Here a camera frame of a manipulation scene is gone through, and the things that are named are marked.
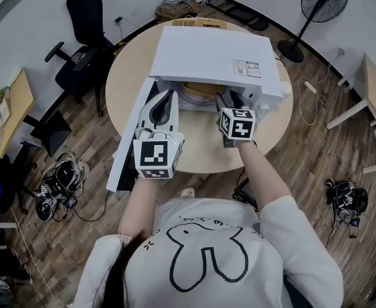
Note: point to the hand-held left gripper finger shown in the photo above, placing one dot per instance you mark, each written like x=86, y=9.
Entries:
x=144, y=114
x=175, y=120

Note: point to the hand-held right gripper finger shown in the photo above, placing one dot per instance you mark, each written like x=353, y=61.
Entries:
x=237, y=101
x=222, y=103

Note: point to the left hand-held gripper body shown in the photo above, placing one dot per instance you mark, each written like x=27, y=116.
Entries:
x=154, y=154

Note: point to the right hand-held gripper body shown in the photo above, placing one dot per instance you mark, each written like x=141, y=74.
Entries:
x=239, y=125

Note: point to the tan plastic tray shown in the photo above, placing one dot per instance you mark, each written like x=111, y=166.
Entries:
x=202, y=90

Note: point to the white microwave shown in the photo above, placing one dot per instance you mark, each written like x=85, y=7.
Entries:
x=207, y=53

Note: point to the person's right forearm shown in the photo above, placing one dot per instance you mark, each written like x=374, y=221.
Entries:
x=265, y=178

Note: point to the person's left forearm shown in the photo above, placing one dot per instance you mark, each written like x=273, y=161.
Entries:
x=140, y=204

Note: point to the round wooden table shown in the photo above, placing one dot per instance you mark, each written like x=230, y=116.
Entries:
x=201, y=146

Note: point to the person's white shoe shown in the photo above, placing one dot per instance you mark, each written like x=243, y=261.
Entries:
x=188, y=192

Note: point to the black screen device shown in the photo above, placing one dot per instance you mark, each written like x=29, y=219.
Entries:
x=245, y=192

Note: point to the white power strip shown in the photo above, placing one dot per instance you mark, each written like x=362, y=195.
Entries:
x=310, y=87

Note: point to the flat cardboard box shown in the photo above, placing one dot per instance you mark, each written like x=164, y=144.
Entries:
x=201, y=23

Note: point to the black mesh office chair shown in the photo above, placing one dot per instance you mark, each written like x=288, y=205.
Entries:
x=79, y=63

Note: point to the black floor mats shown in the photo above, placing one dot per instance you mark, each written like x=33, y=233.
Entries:
x=236, y=11

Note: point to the blue box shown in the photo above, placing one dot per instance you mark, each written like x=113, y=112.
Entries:
x=30, y=142

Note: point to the person's white printed shirt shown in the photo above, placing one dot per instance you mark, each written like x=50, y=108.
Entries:
x=207, y=268

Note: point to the small wooden side desk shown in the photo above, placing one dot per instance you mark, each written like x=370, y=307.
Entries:
x=14, y=107

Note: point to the black standing fan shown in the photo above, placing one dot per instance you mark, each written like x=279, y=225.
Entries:
x=326, y=2

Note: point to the white desk telephone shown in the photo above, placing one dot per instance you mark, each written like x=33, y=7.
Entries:
x=4, y=112

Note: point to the small potted plant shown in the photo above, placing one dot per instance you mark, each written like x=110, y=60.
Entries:
x=1, y=95

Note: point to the black wall charger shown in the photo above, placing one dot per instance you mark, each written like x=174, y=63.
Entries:
x=118, y=19

